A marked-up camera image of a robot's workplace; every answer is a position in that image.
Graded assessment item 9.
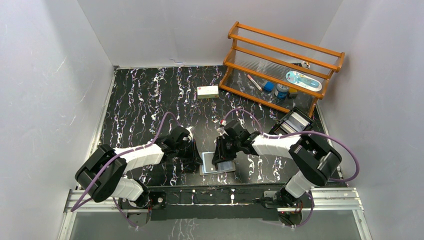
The purple cable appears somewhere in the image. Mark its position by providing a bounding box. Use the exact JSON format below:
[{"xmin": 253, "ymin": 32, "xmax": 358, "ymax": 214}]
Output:
[
  {"xmin": 70, "ymin": 111, "xmax": 181, "ymax": 213},
  {"xmin": 221, "ymin": 108, "xmax": 361, "ymax": 183}
]

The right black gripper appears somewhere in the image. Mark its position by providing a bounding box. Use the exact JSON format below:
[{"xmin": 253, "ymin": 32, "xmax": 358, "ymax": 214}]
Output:
[{"xmin": 211, "ymin": 135, "xmax": 241, "ymax": 163}]

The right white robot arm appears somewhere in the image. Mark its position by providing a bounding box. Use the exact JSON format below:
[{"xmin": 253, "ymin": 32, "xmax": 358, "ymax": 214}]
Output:
[{"xmin": 211, "ymin": 120, "xmax": 342, "ymax": 208}]

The yellow black small block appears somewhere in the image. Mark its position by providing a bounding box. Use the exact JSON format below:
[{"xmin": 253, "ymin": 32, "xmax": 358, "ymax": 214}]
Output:
[{"xmin": 288, "ymin": 88, "xmax": 299, "ymax": 99}]

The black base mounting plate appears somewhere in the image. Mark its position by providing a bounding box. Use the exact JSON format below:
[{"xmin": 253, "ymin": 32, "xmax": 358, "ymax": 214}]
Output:
[{"xmin": 145, "ymin": 183, "xmax": 299, "ymax": 222}]

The orange wooden shelf rack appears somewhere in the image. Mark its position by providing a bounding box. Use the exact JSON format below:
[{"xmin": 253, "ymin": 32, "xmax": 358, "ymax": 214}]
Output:
[{"xmin": 218, "ymin": 21, "xmax": 346, "ymax": 116}]

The white marker pen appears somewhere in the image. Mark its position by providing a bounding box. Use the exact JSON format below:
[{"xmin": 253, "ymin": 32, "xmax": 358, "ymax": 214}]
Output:
[{"xmin": 247, "ymin": 74, "xmax": 263, "ymax": 91}]

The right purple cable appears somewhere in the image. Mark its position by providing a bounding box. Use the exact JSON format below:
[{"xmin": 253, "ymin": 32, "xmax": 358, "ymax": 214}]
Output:
[{"xmin": 221, "ymin": 108, "xmax": 361, "ymax": 183}]

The black card tray box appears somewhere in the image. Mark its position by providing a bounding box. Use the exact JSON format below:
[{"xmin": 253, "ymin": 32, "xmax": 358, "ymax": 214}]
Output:
[{"xmin": 268, "ymin": 107, "xmax": 315, "ymax": 135}]

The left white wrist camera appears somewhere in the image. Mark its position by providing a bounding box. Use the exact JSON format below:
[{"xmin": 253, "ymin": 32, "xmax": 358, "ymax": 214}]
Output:
[{"xmin": 186, "ymin": 126, "xmax": 194, "ymax": 142}]

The dark credit card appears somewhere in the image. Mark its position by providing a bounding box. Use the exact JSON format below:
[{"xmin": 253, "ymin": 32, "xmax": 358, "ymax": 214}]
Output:
[{"xmin": 202, "ymin": 152, "xmax": 217, "ymax": 174}]

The white small cardboard box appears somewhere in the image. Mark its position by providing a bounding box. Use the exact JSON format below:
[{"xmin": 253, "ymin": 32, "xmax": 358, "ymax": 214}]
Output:
[{"xmin": 196, "ymin": 85, "xmax": 219, "ymax": 99}]

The blister pack blue tool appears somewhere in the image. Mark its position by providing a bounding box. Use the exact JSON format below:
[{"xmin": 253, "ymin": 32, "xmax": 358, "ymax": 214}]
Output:
[{"xmin": 285, "ymin": 71, "xmax": 323, "ymax": 92}]

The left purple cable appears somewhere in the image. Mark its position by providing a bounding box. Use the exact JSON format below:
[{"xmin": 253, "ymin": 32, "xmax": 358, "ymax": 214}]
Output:
[{"xmin": 70, "ymin": 111, "xmax": 181, "ymax": 213}]

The blue small block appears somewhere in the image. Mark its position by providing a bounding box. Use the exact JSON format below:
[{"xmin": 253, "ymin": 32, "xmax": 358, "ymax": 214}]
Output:
[{"xmin": 262, "ymin": 81, "xmax": 275, "ymax": 92}]

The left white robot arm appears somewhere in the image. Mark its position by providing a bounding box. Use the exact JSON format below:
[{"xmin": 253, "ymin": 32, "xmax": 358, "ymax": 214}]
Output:
[{"xmin": 75, "ymin": 126, "xmax": 202, "ymax": 208}]

